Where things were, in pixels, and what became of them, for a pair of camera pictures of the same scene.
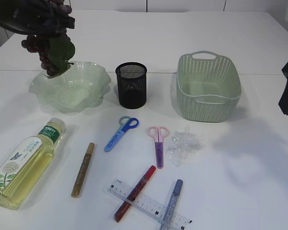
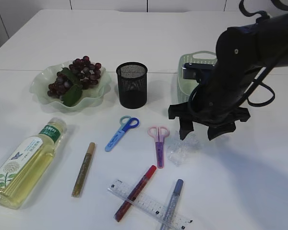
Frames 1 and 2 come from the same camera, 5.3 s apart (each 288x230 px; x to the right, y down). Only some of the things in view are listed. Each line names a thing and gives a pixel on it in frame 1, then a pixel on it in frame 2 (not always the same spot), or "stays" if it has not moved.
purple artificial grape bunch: (55, 51) → (70, 82)
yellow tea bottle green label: (22, 169) stays
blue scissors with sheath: (125, 122) stays
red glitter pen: (138, 189) stays
